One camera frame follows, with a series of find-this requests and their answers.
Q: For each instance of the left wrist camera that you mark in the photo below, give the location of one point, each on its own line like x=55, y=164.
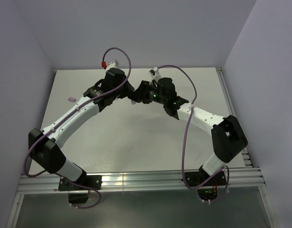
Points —
x=112, y=64

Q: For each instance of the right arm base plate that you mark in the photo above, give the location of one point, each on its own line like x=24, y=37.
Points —
x=209, y=191

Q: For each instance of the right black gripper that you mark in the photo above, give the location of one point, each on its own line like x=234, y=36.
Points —
x=141, y=93

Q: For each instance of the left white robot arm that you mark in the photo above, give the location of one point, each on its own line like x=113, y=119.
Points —
x=45, y=145

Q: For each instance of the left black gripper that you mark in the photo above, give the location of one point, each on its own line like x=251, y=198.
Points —
x=129, y=90

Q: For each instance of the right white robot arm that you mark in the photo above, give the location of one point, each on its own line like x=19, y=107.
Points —
x=227, y=135

